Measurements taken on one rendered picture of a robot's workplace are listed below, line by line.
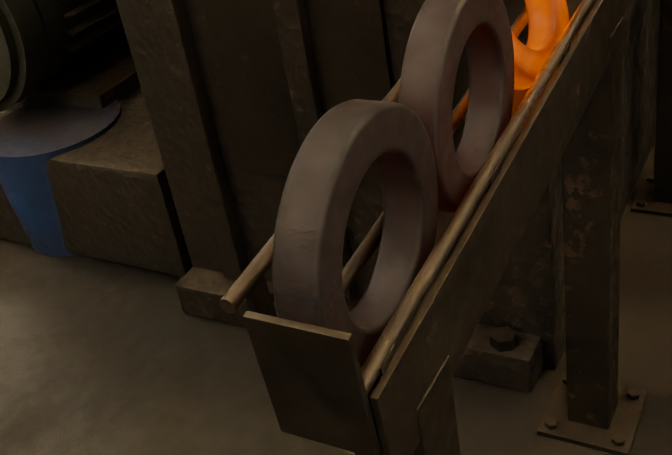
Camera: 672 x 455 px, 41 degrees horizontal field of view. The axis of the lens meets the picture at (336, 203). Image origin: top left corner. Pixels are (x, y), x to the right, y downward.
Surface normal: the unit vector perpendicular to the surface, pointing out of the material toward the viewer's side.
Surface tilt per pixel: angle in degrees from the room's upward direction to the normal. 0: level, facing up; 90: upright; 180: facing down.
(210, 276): 0
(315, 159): 27
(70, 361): 0
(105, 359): 0
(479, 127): 40
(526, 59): 67
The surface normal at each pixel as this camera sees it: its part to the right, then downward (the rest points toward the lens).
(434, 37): -0.37, -0.41
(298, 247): -0.47, 0.04
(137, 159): -0.15, -0.84
